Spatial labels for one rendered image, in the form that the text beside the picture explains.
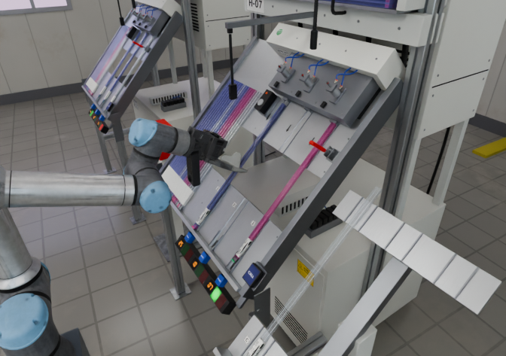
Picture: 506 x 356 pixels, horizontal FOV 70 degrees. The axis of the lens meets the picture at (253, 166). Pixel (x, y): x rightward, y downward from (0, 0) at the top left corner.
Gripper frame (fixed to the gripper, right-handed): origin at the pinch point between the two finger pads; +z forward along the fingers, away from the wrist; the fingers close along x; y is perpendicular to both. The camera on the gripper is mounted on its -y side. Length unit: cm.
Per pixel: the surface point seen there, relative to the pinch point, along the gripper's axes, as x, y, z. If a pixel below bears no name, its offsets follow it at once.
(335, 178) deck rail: -32.0, 12.1, 7.7
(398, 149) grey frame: -34.8, 26.1, 24.2
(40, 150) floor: 259, -109, -2
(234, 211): -10.0, -12.4, -0.2
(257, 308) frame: -36.4, -26.5, -2.2
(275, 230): -26.9, -8.1, 1.1
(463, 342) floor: -56, -38, 116
